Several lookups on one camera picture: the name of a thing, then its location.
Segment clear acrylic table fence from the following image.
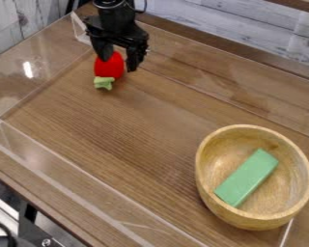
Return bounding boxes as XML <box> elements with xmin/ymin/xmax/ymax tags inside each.
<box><xmin>0</xmin><ymin>16</ymin><xmax>309</xmax><ymax>247</ymax></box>

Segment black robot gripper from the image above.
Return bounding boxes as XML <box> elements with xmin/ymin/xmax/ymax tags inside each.
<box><xmin>83</xmin><ymin>0</ymin><xmax>149</xmax><ymax>72</ymax></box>

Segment wooden bowl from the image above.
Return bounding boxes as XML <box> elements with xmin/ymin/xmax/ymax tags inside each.
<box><xmin>194</xmin><ymin>124</ymin><xmax>309</xmax><ymax>231</ymax></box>

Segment green rectangular block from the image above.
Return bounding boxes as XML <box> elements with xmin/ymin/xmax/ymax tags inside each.
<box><xmin>213</xmin><ymin>149</ymin><xmax>278</xmax><ymax>207</ymax></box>

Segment black cable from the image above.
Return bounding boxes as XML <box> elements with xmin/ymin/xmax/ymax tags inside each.
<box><xmin>0</xmin><ymin>221</ymin><xmax>19</xmax><ymax>247</ymax></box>

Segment clear acrylic corner bracket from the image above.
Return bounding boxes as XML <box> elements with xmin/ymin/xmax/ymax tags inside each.
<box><xmin>70</xmin><ymin>12</ymin><xmax>91</xmax><ymax>45</ymax></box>

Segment red plush strawberry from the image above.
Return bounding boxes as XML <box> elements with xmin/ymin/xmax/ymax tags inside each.
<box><xmin>94</xmin><ymin>51</ymin><xmax>123</xmax><ymax>91</ymax></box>

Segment black table leg bracket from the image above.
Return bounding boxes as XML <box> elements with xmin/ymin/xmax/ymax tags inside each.
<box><xmin>18</xmin><ymin>201</ymin><xmax>65</xmax><ymax>247</ymax></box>

